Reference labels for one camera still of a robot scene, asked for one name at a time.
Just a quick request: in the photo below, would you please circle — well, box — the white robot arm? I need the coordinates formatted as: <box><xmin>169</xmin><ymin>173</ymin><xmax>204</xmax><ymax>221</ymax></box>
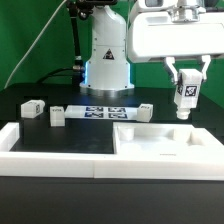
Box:
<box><xmin>80</xmin><ymin>0</ymin><xmax>224</xmax><ymax>96</ymax></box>

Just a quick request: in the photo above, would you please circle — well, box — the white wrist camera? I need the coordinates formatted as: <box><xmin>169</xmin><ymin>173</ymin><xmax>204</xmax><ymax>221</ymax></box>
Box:
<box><xmin>132</xmin><ymin>0</ymin><xmax>177</xmax><ymax>13</ymax></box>

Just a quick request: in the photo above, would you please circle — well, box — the black cable bundle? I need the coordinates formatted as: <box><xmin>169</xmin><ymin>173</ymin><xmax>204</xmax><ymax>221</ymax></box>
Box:
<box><xmin>35</xmin><ymin>0</ymin><xmax>93</xmax><ymax>85</ymax></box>

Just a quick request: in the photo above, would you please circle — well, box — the white U-shaped fence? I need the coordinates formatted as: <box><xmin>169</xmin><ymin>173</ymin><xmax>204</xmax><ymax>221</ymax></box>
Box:
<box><xmin>0</xmin><ymin>122</ymin><xmax>224</xmax><ymax>181</ymax></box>

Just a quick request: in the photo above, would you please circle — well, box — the white square tabletop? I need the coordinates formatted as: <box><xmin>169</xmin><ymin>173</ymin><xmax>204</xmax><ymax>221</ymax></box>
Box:
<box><xmin>113</xmin><ymin>122</ymin><xmax>224</xmax><ymax>156</ymax></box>

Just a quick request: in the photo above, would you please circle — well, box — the white cable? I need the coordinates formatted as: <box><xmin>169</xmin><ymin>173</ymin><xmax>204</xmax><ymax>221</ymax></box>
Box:
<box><xmin>3</xmin><ymin>0</ymin><xmax>68</xmax><ymax>90</ymax></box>

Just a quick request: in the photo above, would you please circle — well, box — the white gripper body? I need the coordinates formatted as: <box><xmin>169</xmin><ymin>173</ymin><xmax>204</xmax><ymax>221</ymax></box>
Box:
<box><xmin>127</xmin><ymin>12</ymin><xmax>224</xmax><ymax>63</ymax></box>

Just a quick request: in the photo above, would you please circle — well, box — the white tag plate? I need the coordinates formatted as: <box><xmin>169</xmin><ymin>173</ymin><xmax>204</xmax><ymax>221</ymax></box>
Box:
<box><xmin>65</xmin><ymin>105</ymin><xmax>137</xmax><ymax>120</ymax></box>

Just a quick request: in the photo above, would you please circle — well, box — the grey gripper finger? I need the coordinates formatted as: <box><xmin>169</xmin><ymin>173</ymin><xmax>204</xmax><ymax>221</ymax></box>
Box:
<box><xmin>163</xmin><ymin>57</ymin><xmax>179</xmax><ymax>85</ymax></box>
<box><xmin>200</xmin><ymin>55</ymin><xmax>211</xmax><ymax>82</ymax></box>

